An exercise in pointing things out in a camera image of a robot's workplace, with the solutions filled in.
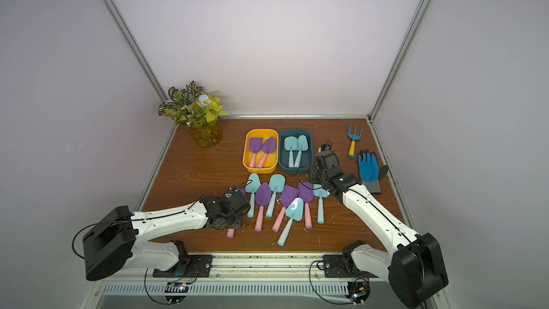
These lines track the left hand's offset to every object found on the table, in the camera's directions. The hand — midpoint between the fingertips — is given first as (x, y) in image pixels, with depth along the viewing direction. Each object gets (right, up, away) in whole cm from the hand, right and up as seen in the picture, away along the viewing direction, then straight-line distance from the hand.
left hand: (241, 221), depth 84 cm
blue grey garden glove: (+57, +17, +12) cm, 61 cm away
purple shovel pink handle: (+3, +29, +23) cm, 37 cm away
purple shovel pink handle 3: (-3, -2, -5) cm, 6 cm away
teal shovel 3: (+22, +4, +2) cm, 22 cm away
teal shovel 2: (+14, +13, +9) cm, 21 cm away
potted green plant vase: (-22, +46, +13) cm, 52 cm away
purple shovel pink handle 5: (+19, +10, +6) cm, 22 cm away
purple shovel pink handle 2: (+9, +29, +23) cm, 38 cm away
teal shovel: (+21, +30, +23) cm, 44 cm away
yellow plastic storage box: (+12, +23, +19) cm, 32 cm away
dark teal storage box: (+28, +23, +17) cm, 40 cm away
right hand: (+30, +23, -1) cm, 38 cm away
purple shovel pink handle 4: (+8, +8, +6) cm, 13 cm away
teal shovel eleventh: (+27, +29, +23) cm, 46 cm away
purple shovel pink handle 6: (+27, +9, +6) cm, 29 cm away
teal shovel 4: (+33, +10, +8) cm, 36 cm away
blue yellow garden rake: (+55, +34, +27) cm, 70 cm away
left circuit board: (-20, -17, -12) cm, 29 cm away
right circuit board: (+42, -18, -14) cm, 48 cm away
